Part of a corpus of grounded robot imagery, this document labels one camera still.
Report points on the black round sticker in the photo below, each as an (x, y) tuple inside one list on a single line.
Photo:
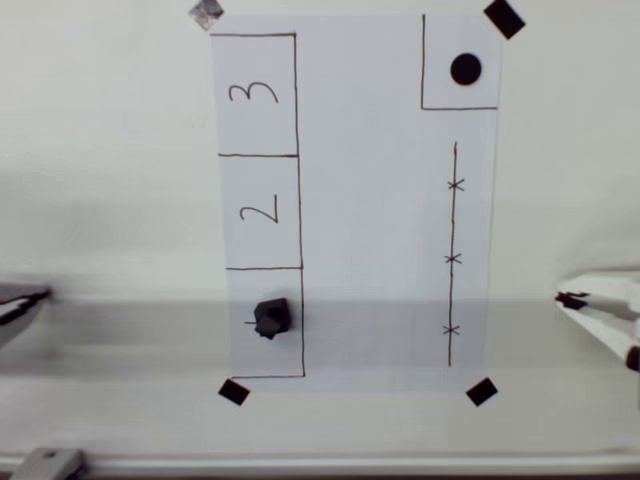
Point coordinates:
[(465, 69)]

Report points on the black tape piece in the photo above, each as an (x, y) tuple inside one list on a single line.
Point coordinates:
[(482, 391), (505, 17), (233, 392)]

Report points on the dark grey flat device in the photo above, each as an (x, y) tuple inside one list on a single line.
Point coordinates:
[(15, 291)]

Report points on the silver table edge rail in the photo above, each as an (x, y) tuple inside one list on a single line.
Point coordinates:
[(350, 467)]

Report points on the white paper sheet with markings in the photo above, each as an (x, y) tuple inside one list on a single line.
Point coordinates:
[(360, 200)]

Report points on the black cube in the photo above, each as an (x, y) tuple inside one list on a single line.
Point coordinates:
[(272, 319)]

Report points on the grey tape piece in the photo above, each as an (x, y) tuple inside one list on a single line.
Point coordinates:
[(206, 14)]

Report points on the grey metal bracket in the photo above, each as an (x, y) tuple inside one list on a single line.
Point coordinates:
[(45, 465)]

